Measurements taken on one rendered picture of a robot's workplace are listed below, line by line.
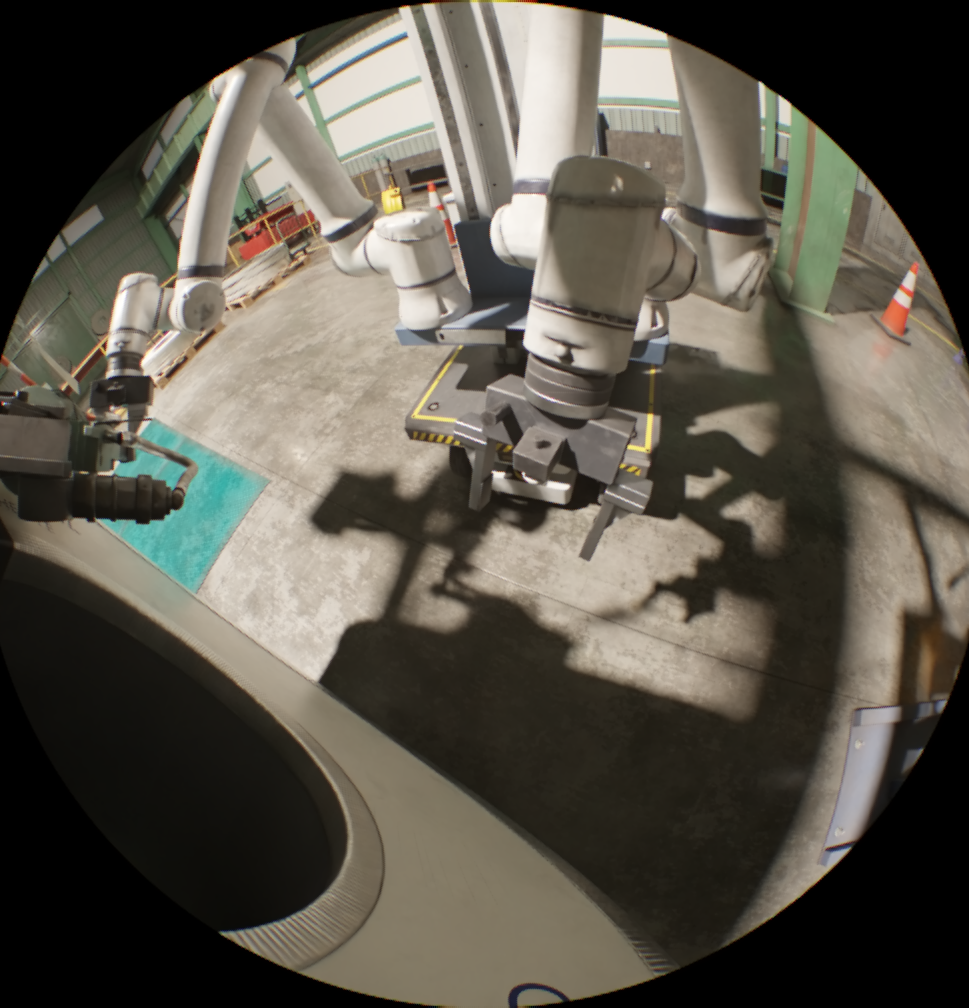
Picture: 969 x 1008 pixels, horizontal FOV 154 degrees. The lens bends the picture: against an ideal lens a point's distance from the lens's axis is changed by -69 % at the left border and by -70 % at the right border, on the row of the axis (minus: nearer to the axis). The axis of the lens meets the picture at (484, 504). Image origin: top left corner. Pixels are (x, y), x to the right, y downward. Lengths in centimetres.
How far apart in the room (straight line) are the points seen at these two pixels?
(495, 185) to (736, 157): 58
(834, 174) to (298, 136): 276
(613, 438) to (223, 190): 68
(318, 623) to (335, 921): 105
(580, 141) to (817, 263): 263
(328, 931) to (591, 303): 46
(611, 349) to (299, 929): 45
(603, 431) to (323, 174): 83
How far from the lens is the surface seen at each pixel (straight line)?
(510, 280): 95
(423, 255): 84
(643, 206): 27
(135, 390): 76
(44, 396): 61
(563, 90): 48
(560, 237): 27
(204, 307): 65
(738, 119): 59
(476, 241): 94
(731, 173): 60
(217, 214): 69
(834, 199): 295
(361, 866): 38
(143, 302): 80
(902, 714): 150
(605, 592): 103
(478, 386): 108
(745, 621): 114
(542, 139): 45
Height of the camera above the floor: 97
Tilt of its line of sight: 55 degrees down
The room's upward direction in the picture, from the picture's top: 19 degrees counter-clockwise
